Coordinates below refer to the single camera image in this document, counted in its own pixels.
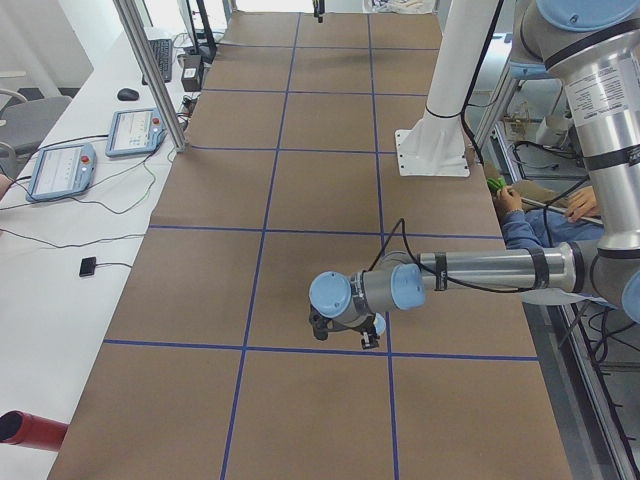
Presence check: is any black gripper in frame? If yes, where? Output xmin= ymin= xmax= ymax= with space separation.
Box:
xmin=309 ymin=305 xmax=334 ymax=341

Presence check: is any person's blue sleeve forearm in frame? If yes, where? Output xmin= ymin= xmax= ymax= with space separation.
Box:
xmin=501 ymin=210 xmax=604 ymax=249

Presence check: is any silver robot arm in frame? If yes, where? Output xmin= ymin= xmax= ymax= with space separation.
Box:
xmin=309 ymin=1 xmax=639 ymax=348

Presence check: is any person's hand holding green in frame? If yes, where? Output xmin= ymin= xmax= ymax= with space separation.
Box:
xmin=493 ymin=187 xmax=523 ymax=217

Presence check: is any person's other hand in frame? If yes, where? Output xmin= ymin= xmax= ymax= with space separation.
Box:
xmin=565 ymin=186 xmax=600 ymax=222

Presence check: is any brown paper table mat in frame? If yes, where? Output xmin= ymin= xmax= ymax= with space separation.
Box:
xmin=50 ymin=13 xmax=571 ymax=479

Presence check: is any green object in hand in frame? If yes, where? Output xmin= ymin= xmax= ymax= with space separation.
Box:
xmin=487 ymin=177 xmax=507 ymax=193

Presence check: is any small black square device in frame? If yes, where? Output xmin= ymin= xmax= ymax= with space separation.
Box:
xmin=79 ymin=256 xmax=97 ymax=278

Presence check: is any far blue teach pendant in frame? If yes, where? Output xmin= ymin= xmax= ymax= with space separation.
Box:
xmin=105 ymin=108 xmax=166 ymax=158

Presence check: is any blue teach pendant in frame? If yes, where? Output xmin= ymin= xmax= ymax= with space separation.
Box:
xmin=25 ymin=143 xmax=97 ymax=203
xmin=105 ymin=108 xmax=166 ymax=158

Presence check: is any black box on desk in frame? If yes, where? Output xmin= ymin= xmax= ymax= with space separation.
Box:
xmin=181 ymin=55 xmax=204 ymax=92

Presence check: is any black computer mouse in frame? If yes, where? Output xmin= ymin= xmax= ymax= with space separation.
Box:
xmin=117 ymin=88 xmax=140 ymax=101

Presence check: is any near blue teach pendant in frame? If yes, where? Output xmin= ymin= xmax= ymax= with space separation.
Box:
xmin=25 ymin=143 xmax=97 ymax=203

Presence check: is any red cylinder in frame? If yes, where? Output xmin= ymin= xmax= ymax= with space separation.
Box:
xmin=1 ymin=410 xmax=68 ymax=452

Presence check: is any black keyboard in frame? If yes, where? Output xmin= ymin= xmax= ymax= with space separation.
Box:
xmin=148 ymin=38 xmax=173 ymax=83

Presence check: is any grey office chair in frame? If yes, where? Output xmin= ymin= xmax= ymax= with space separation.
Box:
xmin=1 ymin=89 xmax=72 ymax=178

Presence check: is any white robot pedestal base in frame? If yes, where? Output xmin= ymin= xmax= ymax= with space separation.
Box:
xmin=395 ymin=0 xmax=503 ymax=178

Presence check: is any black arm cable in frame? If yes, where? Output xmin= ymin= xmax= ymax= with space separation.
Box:
xmin=363 ymin=169 xmax=601 ymax=294

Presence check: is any aluminium frame post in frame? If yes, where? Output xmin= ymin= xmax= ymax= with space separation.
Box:
xmin=113 ymin=0 xmax=187 ymax=153

